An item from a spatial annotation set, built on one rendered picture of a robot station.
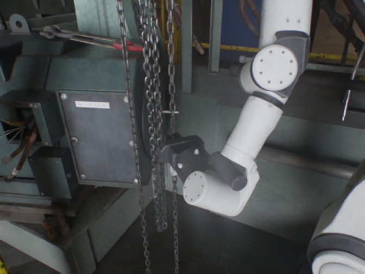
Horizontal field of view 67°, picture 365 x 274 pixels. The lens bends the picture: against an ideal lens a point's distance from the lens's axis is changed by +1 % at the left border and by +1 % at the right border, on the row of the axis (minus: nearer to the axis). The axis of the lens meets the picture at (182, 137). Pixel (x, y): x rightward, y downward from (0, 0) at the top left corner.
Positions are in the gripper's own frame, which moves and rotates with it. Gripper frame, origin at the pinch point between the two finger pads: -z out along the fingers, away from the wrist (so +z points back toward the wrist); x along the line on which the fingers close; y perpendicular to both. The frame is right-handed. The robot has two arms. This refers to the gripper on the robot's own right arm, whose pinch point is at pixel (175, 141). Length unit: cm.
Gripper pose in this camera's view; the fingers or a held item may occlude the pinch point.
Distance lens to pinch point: 74.0
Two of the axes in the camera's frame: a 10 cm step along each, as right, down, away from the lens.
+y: -0.1, -8.7, -4.9
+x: 9.3, -1.9, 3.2
